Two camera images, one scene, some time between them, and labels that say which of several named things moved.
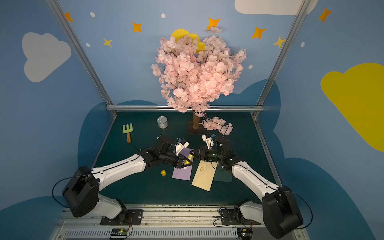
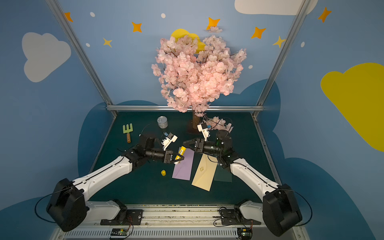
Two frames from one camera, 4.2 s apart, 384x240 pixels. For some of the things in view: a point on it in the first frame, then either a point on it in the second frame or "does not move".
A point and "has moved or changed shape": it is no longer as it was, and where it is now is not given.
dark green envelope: [222, 175] does not move
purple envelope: [183, 173] does not move
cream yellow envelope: [205, 174] does not move
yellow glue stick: [190, 157] has moved or changed shape
